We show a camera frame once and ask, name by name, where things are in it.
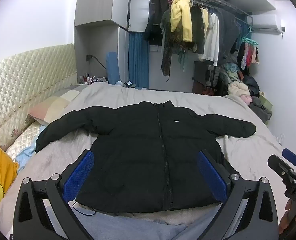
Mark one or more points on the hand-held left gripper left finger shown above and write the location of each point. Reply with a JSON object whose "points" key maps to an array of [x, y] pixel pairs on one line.
{"points": [[79, 172]]}

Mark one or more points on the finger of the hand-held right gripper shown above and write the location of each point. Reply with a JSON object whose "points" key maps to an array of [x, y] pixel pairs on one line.
{"points": [[277, 163], [291, 155]]}

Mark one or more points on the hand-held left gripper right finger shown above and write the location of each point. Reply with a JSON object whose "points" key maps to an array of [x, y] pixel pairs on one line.
{"points": [[210, 177]]}

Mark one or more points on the black puffer jacket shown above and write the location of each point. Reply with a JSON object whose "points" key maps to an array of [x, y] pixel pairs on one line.
{"points": [[138, 155]]}

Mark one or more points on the pile of clothes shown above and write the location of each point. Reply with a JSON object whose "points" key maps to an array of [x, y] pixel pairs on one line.
{"points": [[237, 87]]}

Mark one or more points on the green clothes hangers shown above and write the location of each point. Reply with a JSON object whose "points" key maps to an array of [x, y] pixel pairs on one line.
{"points": [[249, 40]]}

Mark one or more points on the person's right hand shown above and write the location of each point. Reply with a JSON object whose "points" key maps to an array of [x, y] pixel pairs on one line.
{"points": [[285, 220]]}

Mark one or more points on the beige bed cover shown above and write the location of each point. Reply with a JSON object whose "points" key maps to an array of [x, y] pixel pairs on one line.
{"points": [[237, 150]]}

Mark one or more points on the light blue cloth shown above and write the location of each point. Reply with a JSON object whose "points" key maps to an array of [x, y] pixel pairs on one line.
{"points": [[25, 155]]}

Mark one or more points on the green paper bag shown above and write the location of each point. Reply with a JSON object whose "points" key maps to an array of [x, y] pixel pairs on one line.
{"points": [[266, 102]]}

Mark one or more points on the cream quilted bed sheet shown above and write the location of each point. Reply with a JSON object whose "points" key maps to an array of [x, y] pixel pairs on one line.
{"points": [[23, 142]]}

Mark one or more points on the pastel checked pillow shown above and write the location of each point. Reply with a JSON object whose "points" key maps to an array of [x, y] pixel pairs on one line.
{"points": [[53, 105]]}

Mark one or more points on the grey-blue cloth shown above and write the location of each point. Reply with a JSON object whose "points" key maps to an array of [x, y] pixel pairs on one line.
{"points": [[128, 227]]}

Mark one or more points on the row of cosmetic bottles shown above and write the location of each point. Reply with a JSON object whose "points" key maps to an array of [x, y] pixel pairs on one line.
{"points": [[88, 78]]}

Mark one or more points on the small black handheld device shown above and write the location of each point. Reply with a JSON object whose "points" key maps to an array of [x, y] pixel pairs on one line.
{"points": [[129, 83]]}

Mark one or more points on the black storage unit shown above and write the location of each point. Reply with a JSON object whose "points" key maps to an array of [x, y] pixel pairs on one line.
{"points": [[200, 75]]}

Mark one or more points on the cream quilted headboard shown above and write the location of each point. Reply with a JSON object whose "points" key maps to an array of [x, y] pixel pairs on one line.
{"points": [[25, 80]]}

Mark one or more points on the hanging small colourful garments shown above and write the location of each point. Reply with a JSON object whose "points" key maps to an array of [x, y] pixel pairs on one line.
{"points": [[247, 55]]}

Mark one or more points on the blue rolled mat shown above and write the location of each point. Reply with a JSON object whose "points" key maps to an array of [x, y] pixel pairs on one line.
{"points": [[112, 67]]}

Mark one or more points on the blue curtain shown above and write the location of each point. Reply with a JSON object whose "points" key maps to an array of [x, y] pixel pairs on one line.
{"points": [[138, 60]]}

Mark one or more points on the dark patterned scarf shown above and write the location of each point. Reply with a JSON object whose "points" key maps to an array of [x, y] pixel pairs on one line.
{"points": [[168, 52]]}

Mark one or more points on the white air conditioner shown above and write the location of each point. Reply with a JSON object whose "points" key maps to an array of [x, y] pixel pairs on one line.
{"points": [[265, 21]]}

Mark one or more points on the white hoodie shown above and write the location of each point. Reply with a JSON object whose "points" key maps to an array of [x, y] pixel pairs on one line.
{"points": [[212, 40]]}

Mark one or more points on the dark grey hanging coat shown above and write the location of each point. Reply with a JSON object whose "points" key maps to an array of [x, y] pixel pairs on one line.
{"points": [[227, 30]]}

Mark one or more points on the black hanging garment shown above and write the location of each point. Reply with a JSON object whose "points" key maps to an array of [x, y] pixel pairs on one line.
{"points": [[197, 30]]}

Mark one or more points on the pale yellow shirt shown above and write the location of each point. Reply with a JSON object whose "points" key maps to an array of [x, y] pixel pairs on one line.
{"points": [[205, 17]]}

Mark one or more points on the black hanging coats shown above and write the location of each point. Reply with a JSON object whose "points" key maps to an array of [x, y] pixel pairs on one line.
{"points": [[154, 27]]}

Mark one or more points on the yellow hoodie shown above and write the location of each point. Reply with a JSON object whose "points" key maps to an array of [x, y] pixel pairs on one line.
{"points": [[180, 17]]}

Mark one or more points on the grey wardrobe cabinet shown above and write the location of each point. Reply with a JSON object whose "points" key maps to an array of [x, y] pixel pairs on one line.
{"points": [[98, 2]]}

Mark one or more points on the small black wall box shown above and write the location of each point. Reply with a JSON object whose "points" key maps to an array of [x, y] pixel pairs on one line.
{"points": [[283, 28]]}

